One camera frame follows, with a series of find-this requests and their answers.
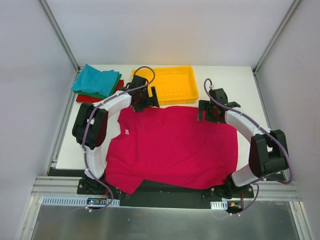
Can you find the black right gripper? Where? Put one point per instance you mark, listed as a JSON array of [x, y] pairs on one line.
[[206, 110]]

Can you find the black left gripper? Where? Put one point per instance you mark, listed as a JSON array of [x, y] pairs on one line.
[[146, 101]]

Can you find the pink t shirt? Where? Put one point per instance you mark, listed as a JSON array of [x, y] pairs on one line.
[[170, 146]]

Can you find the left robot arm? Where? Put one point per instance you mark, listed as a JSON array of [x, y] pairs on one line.
[[90, 126]]

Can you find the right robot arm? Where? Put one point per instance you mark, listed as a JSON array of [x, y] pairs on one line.
[[268, 152]]

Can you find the yellow plastic tray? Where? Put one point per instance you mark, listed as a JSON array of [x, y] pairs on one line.
[[175, 85]]

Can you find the folded green t shirt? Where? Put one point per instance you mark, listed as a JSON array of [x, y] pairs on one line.
[[101, 83]]

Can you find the folded teal t shirt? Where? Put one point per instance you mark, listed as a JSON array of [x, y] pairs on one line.
[[89, 69]]

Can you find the folded red t shirt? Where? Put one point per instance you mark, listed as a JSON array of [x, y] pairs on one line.
[[82, 98]]

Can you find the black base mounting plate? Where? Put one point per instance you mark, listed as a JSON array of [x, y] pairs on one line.
[[153, 194]]

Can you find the white slotted cable duct right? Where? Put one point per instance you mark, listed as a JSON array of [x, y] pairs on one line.
[[219, 205]]

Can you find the white slotted cable duct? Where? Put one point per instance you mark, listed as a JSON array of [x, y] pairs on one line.
[[79, 201], [219, 205]]

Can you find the aluminium right side rail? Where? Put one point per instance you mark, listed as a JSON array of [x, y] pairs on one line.
[[273, 93]]

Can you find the aluminium rail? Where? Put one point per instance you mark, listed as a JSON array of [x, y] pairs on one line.
[[273, 93], [61, 130], [67, 186]]

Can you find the aluminium left side rail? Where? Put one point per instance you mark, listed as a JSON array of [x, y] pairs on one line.
[[61, 130]]

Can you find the white slotted cable duct left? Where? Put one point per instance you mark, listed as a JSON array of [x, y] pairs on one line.
[[79, 201]]

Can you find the aluminium front rail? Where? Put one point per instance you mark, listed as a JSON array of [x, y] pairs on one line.
[[67, 186]]

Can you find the aluminium corner post right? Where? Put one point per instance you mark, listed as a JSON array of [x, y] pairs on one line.
[[276, 35]]

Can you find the aluminium corner post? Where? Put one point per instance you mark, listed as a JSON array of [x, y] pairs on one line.
[[276, 35], [59, 34]]

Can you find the aluminium corner post left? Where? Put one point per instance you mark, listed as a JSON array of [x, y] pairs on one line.
[[59, 34]]

